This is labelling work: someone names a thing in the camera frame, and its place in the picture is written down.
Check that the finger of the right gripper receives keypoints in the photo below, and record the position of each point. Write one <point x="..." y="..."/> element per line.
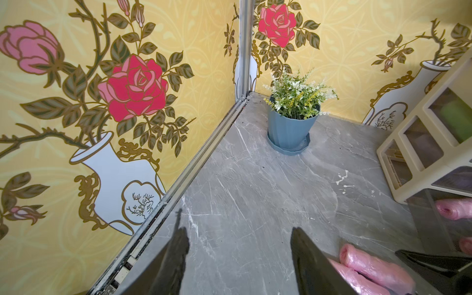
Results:
<point x="450" y="275"/>

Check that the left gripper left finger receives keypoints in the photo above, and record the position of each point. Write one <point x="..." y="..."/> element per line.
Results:
<point x="165" y="273"/>

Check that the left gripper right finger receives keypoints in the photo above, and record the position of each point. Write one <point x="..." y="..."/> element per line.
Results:
<point x="315" y="275"/>

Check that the pink trash bag roll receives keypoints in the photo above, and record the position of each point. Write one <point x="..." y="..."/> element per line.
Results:
<point x="381" y="272"/>
<point x="359" y="283"/>
<point x="455" y="209"/>
<point x="465" y="245"/>

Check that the beige drawer organizer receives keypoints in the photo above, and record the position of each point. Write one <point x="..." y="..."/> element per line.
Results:
<point x="428" y="158"/>

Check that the potted green plant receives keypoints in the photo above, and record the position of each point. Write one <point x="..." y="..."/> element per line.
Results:
<point x="295" y="105"/>

